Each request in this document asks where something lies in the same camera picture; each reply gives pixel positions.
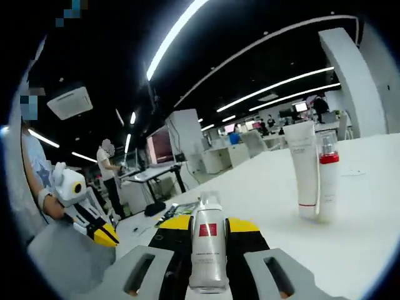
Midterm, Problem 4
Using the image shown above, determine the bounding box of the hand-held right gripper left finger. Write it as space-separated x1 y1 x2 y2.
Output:
102 214 195 300

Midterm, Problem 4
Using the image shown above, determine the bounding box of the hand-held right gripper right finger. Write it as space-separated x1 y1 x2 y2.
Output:
223 217 316 300

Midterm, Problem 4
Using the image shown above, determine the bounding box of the silver skincare bottle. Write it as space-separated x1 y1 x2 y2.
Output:
187 190 228 294

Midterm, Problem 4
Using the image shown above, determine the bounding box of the green and black packet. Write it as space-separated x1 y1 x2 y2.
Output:
159 202 201 224

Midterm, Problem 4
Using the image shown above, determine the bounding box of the white skincare tube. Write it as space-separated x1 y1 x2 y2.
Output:
282 119 321 219

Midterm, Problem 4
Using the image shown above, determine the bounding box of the person's left hand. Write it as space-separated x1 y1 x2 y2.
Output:
42 194 75 224

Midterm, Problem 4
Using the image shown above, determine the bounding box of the white wristwatch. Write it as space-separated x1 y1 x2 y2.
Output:
37 189 53 206

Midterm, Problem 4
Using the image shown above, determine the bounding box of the person's light blue shirt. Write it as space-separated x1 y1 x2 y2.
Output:
21 124 56 196

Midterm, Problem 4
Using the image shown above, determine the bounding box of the standing desk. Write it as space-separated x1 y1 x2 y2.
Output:
117 162 192 217

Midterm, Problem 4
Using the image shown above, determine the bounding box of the ceiling air conditioner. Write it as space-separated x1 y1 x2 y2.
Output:
46 85 94 121

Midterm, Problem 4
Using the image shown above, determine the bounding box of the large computer monitor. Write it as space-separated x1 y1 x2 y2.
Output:
146 126 176 165

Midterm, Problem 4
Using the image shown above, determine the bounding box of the white mesh office chair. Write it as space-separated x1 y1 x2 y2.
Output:
246 130 270 153

